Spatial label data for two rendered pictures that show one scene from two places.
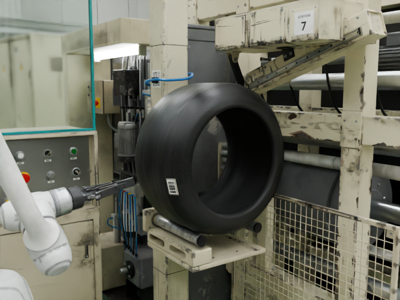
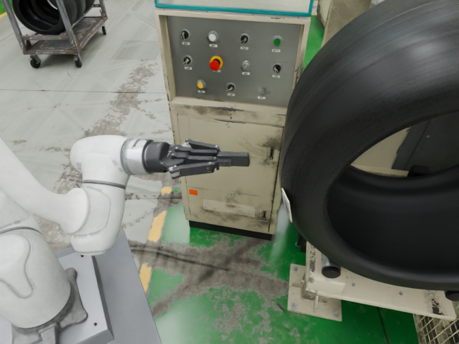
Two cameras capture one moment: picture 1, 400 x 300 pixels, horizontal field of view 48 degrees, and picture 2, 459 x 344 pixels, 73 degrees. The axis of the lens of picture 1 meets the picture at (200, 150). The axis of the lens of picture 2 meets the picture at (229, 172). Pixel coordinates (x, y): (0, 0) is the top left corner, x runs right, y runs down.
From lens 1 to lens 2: 1.17 m
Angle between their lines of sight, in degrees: 54
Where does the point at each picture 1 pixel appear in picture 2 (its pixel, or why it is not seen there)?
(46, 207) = (106, 168)
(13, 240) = (201, 123)
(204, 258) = (328, 289)
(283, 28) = not seen: outside the picture
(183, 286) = not seen: hidden behind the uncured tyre
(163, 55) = not seen: outside the picture
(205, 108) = (415, 91)
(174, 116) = (332, 82)
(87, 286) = (267, 181)
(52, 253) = (75, 240)
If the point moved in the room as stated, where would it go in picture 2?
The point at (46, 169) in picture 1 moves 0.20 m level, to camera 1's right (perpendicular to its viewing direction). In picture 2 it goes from (242, 58) to (282, 75)
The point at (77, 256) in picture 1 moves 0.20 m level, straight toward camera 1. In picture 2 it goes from (261, 155) to (240, 181)
